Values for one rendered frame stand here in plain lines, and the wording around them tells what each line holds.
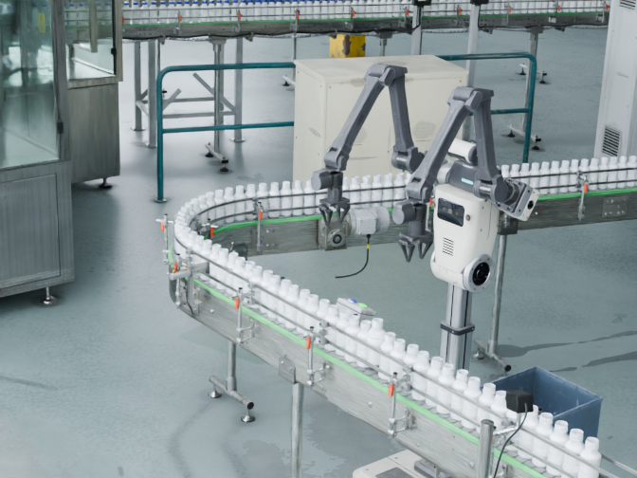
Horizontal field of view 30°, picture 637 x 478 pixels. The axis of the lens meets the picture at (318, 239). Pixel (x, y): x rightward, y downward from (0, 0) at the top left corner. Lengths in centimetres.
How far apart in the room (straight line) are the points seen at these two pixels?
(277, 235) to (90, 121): 379
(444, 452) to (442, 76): 484
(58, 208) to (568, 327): 311
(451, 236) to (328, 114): 369
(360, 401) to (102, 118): 550
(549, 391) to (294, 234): 182
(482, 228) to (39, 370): 289
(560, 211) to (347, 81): 230
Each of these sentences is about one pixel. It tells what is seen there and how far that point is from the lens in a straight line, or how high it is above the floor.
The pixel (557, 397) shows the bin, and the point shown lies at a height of 87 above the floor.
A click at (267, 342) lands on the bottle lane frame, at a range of 463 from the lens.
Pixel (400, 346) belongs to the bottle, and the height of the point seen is 115.
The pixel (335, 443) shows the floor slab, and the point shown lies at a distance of 581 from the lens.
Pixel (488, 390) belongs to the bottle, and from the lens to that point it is 381.
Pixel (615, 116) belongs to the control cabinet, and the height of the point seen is 59.
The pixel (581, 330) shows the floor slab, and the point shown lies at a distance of 729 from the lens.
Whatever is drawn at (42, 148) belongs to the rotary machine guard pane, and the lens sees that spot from 703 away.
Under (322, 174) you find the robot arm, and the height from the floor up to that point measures 161.
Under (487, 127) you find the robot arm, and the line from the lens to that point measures 427.
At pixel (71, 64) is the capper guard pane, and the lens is 918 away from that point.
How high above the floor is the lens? 284
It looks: 20 degrees down
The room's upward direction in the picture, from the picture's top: 2 degrees clockwise
